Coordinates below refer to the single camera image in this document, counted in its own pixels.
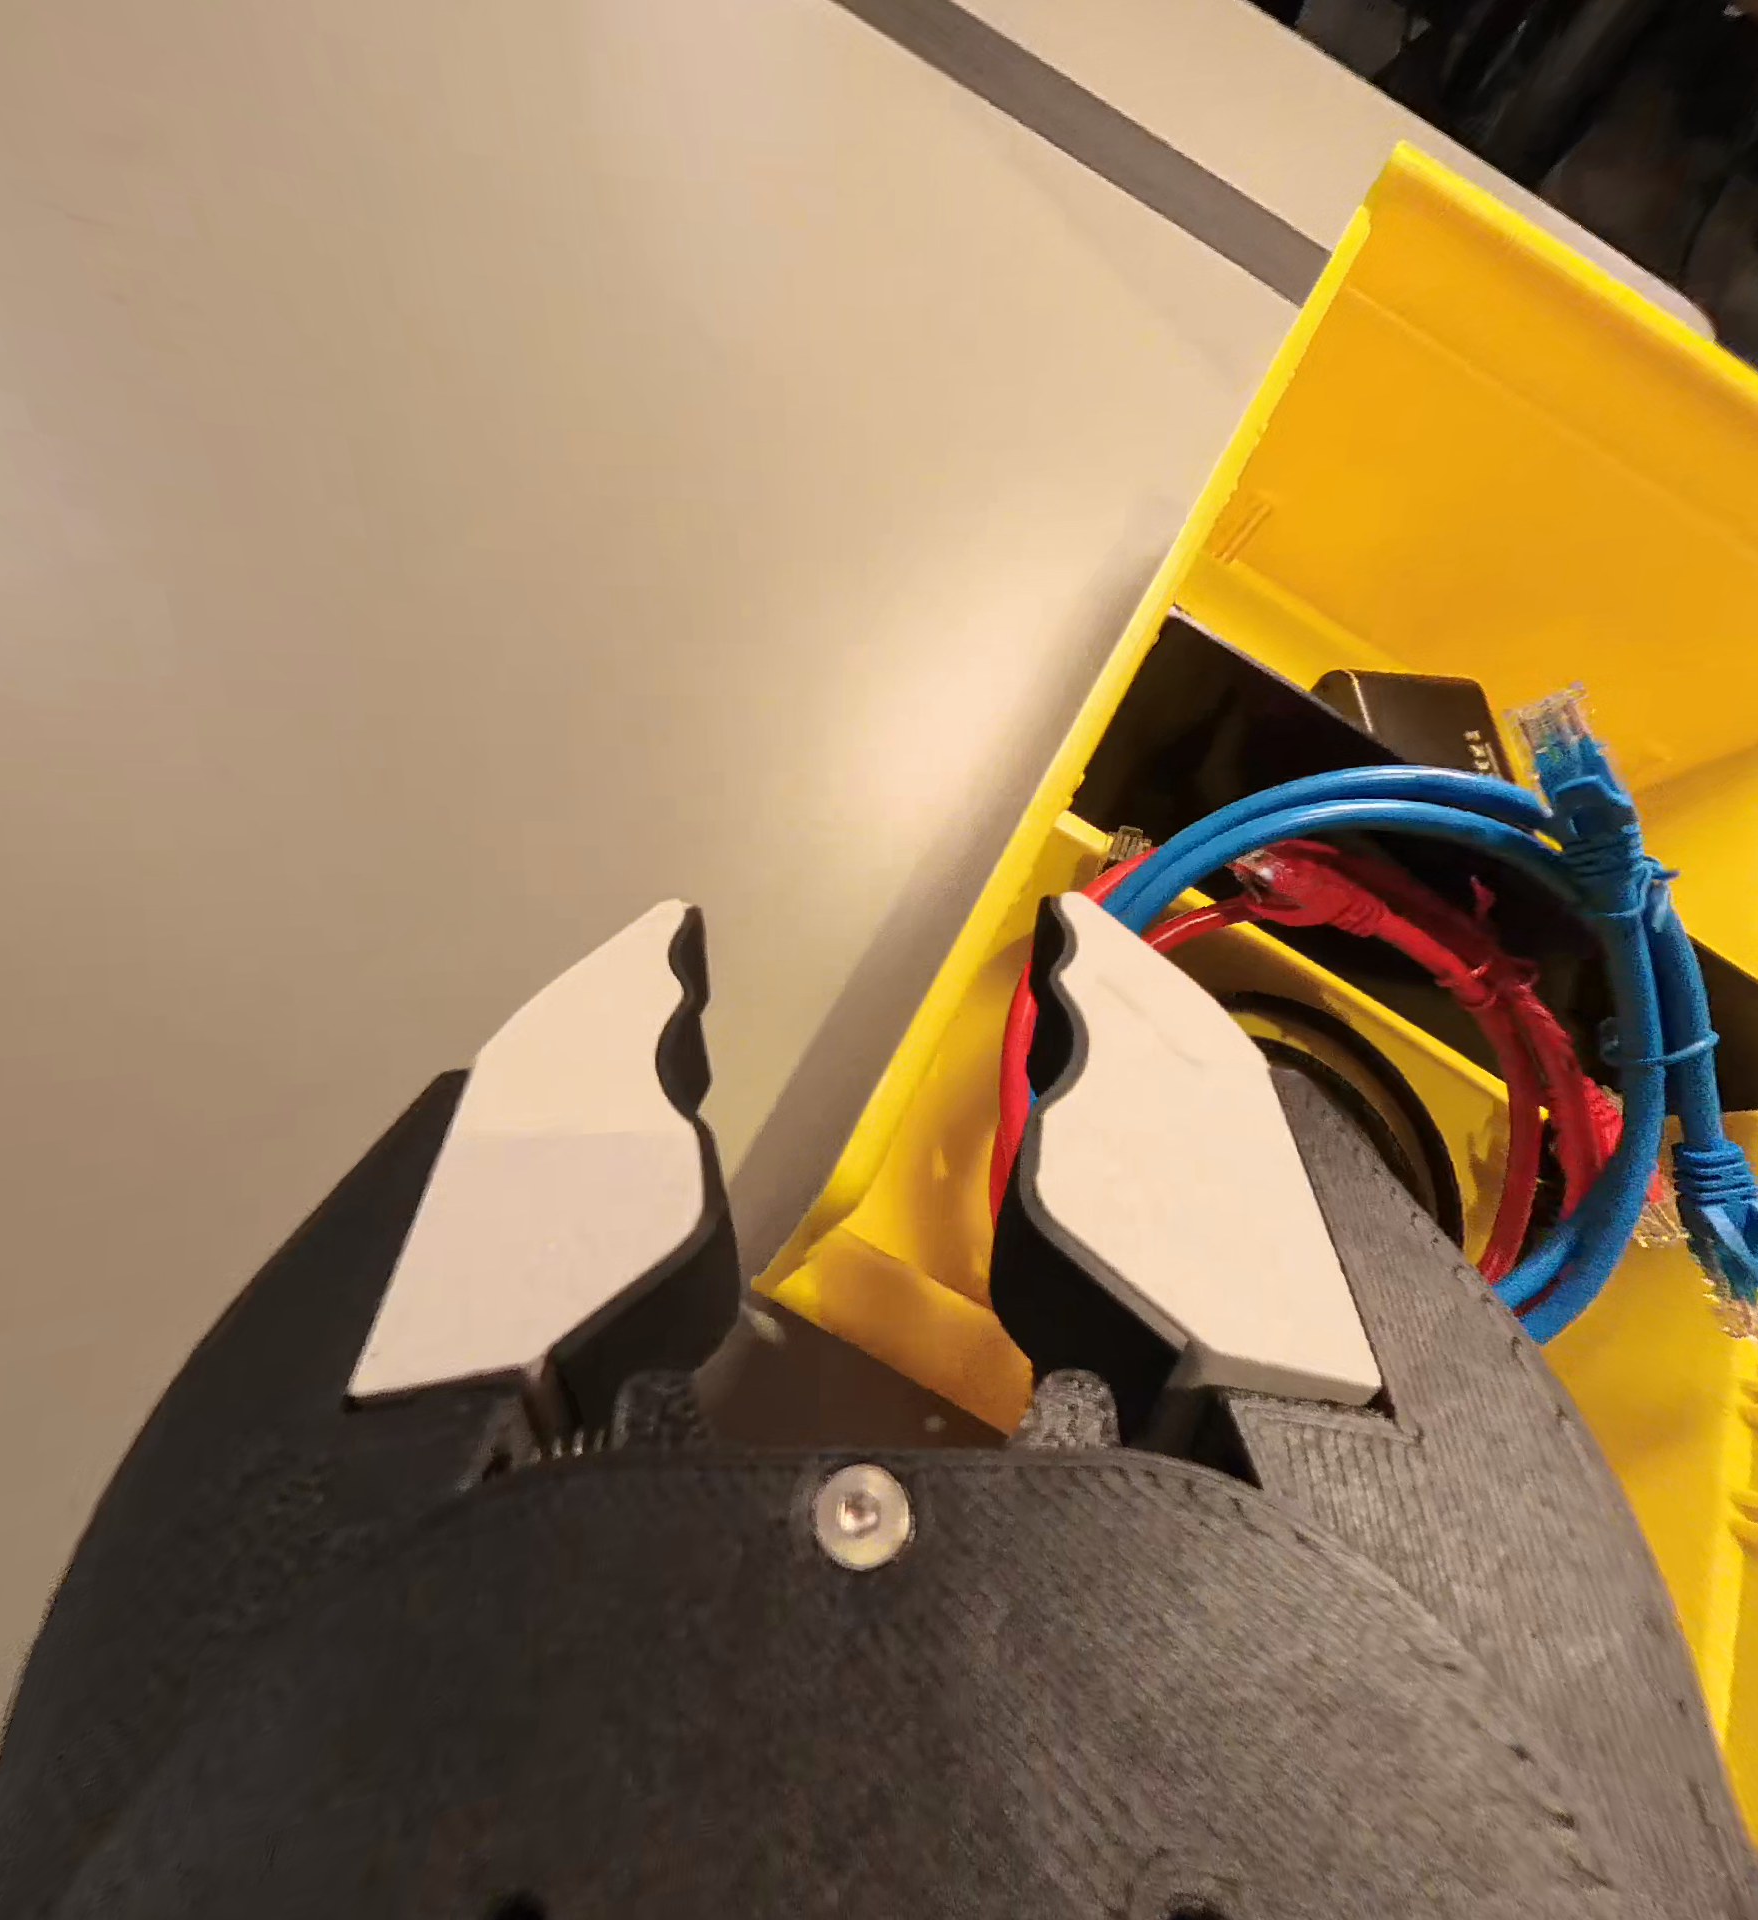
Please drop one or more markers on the black bin divider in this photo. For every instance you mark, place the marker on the black bin divider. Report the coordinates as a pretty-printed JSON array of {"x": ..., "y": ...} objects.
[{"x": 1209, "y": 721}]

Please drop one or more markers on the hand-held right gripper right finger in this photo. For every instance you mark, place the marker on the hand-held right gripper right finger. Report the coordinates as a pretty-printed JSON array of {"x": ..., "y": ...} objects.
[{"x": 1193, "y": 1201}]

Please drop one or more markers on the yellow storage bin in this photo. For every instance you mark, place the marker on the yellow storage bin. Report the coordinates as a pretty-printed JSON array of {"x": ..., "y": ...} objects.
[{"x": 1480, "y": 451}]

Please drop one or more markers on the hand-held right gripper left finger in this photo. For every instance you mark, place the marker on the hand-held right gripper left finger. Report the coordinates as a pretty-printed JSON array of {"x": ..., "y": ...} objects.
[{"x": 551, "y": 1187}]

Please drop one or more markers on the black ethernet hub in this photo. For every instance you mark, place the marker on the black ethernet hub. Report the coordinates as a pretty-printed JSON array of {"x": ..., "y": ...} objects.
[{"x": 1414, "y": 721}]

